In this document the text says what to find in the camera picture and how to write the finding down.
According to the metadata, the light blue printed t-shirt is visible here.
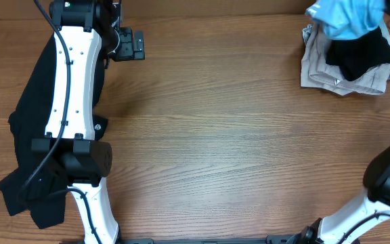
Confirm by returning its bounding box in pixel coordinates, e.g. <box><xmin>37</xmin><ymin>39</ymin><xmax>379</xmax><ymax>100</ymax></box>
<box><xmin>305</xmin><ymin>0</ymin><xmax>385</xmax><ymax>41</ymax></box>

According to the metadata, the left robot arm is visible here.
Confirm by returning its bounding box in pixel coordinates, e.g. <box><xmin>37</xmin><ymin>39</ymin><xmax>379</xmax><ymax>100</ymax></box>
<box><xmin>18</xmin><ymin>0</ymin><xmax>145</xmax><ymax>243</ymax></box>

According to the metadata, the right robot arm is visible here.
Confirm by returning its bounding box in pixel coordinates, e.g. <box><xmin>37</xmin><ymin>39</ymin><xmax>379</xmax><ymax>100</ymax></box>
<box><xmin>289</xmin><ymin>0</ymin><xmax>390</xmax><ymax>243</ymax></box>

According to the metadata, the black folded garment on pile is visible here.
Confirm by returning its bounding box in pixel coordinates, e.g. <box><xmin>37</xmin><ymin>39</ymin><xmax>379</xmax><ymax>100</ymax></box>
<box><xmin>326</xmin><ymin>27</ymin><xmax>390</xmax><ymax>81</ymax></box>

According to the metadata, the beige folded garment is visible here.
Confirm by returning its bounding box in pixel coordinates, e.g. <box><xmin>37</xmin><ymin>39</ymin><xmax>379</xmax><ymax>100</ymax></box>
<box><xmin>300</xmin><ymin>16</ymin><xmax>390</xmax><ymax>96</ymax></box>

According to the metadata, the black t-shirt on left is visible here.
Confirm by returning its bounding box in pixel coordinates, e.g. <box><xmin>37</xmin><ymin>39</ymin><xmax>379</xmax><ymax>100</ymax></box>
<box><xmin>0</xmin><ymin>32</ymin><xmax>110</xmax><ymax>230</ymax></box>

